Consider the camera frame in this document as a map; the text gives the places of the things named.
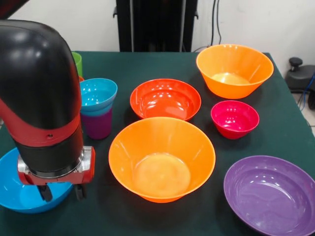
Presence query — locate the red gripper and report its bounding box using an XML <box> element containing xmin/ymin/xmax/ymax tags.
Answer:
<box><xmin>17</xmin><ymin>146</ymin><xmax>96</xmax><ymax>203</ymax></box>

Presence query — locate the small blue bowl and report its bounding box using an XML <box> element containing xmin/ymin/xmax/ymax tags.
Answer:
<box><xmin>79</xmin><ymin>78</ymin><xmax>118</xmax><ymax>117</ymax></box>

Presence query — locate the large orange bowl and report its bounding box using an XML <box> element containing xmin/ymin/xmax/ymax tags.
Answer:
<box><xmin>108</xmin><ymin>117</ymin><xmax>217</xmax><ymax>204</ymax></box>
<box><xmin>196</xmin><ymin>44</ymin><xmax>274</xmax><ymax>100</ymax></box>

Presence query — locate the large blue bowl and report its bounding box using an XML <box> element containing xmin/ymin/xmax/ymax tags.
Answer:
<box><xmin>0</xmin><ymin>147</ymin><xmax>75</xmax><ymax>214</ymax></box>

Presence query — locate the purple cup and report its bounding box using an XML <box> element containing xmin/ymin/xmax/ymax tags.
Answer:
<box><xmin>80</xmin><ymin>107</ymin><xmax>114</xmax><ymax>140</ymax></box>

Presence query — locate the green cup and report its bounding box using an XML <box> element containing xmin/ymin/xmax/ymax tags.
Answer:
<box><xmin>71</xmin><ymin>51</ymin><xmax>83</xmax><ymax>77</ymax></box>

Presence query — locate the red-orange bowl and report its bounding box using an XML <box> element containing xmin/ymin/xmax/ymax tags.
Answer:
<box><xmin>129</xmin><ymin>78</ymin><xmax>202</xmax><ymax>122</ymax></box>

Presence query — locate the dark green tablecloth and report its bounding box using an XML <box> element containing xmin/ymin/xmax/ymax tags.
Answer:
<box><xmin>0</xmin><ymin>50</ymin><xmax>315</xmax><ymax>236</ymax></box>

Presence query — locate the pink bowl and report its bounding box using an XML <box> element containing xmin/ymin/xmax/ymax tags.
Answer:
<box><xmin>210</xmin><ymin>100</ymin><xmax>260</xmax><ymax>140</ymax></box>

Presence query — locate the purple bowl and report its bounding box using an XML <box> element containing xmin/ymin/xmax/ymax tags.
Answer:
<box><xmin>223</xmin><ymin>155</ymin><xmax>315</xmax><ymax>236</ymax></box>

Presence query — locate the black cable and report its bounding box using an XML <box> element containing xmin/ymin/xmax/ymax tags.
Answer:
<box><xmin>193</xmin><ymin>0</ymin><xmax>223</xmax><ymax>53</ymax></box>

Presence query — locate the blue cable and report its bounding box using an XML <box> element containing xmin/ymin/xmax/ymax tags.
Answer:
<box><xmin>297</xmin><ymin>73</ymin><xmax>315</xmax><ymax>111</ymax></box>

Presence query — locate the black pedestal leg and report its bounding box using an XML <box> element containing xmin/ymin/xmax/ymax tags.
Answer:
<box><xmin>284</xmin><ymin>57</ymin><xmax>315</xmax><ymax>93</ymax></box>

